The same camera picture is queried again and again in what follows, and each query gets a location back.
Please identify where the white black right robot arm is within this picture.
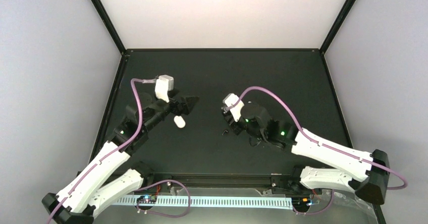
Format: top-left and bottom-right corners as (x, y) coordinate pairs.
(222, 100), (390, 205)

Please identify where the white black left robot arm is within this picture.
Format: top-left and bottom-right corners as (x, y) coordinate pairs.
(42, 90), (199, 223)

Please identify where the clear plastic sheet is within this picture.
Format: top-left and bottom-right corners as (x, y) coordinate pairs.
(255, 189), (379, 223)

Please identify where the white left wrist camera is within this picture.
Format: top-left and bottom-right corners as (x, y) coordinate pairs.
(154, 75), (174, 102)

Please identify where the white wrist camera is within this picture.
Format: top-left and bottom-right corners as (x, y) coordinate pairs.
(223, 93), (245, 122)
(154, 75), (174, 102)

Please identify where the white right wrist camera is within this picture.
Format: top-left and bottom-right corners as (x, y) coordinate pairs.
(223, 93), (245, 122)

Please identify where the black front mounting rail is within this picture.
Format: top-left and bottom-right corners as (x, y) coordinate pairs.
(73, 172), (373, 196)

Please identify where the white slotted cable duct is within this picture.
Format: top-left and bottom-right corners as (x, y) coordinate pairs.
(113, 195), (293, 210)

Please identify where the black left rear frame post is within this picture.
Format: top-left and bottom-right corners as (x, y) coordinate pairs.
(91, 0), (126, 54)

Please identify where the black frame post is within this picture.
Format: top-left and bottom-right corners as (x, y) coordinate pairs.
(91, 0), (126, 54)
(319, 0), (357, 55)

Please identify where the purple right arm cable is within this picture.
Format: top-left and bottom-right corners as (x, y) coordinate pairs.
(231, 86), (409, 215)

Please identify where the black right rear frame post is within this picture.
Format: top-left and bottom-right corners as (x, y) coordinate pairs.
(319, 0), (357, 55)

